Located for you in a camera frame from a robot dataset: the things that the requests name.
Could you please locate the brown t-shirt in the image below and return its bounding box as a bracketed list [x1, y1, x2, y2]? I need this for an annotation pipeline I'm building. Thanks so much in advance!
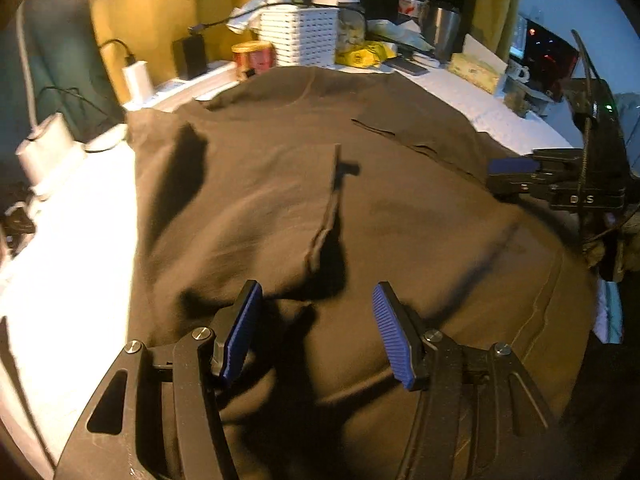
[127, 67, 596, 479]

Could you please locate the white mug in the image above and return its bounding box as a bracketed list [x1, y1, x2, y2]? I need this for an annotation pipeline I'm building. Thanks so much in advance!
[506, 60, 530, 84]

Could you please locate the yellow tissue box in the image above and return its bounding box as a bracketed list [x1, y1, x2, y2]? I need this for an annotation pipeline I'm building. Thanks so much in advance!
[447, 34, 508, 96]

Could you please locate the computer monitor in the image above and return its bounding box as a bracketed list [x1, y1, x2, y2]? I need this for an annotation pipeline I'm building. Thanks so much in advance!
[510, 15, 579, 102]

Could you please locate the black smartphone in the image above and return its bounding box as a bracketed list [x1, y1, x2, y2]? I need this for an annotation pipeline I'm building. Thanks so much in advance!
[385, 58, 428, 76]

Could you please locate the stainless steel tumbler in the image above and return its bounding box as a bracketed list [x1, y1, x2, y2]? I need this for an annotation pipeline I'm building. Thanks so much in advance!
[420, 3, 461, 62]

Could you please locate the wet wipes pack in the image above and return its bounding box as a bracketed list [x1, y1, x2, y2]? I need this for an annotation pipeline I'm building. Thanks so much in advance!
[367, 20, 434, 52]

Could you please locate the yellow snack bag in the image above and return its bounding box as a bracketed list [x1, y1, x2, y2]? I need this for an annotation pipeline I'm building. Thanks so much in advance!
[335, 41, 398, 68]

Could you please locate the clear snack jar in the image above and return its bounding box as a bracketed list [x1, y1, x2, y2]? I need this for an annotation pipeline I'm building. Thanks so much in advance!
[311, 0, 366, 55]

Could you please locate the white perforated basket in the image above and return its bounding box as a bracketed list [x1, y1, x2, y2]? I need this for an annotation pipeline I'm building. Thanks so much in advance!
[258, 4, 338, 67]

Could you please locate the white power strip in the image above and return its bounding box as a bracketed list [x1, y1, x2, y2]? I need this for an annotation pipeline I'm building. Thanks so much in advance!
[122, 61, 238, 113]

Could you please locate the white desk lamp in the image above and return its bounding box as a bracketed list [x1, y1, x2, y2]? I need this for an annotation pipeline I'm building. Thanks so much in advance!
[14, 0, 132, 187]

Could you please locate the white charger adapter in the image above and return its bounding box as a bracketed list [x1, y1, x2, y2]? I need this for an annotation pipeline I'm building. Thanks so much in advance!
[122, 61, 155, 104]

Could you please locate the red tin can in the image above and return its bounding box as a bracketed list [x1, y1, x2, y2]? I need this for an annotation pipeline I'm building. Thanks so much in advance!
[231, 40, 274, 80]

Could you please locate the black charger adapter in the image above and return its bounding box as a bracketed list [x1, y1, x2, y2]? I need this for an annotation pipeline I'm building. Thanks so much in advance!
[171, 35, 207, 80]

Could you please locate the yellow curtain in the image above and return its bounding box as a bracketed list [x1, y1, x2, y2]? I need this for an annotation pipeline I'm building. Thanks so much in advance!
[89, 0, 306, 104]

